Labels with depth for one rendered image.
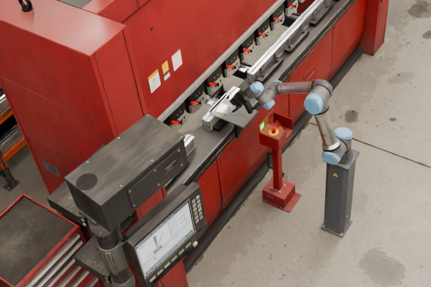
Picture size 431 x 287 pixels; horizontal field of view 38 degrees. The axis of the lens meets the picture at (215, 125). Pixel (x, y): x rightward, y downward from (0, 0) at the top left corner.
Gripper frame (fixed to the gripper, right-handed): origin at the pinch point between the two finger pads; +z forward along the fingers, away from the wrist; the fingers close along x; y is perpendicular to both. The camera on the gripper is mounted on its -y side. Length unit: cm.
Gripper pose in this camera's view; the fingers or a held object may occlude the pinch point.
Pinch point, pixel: (232, 110)
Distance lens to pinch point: 422.1
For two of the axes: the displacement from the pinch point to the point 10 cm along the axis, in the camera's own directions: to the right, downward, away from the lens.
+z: -5.0, 3.8, 7.8
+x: -4.4, 6.6, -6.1
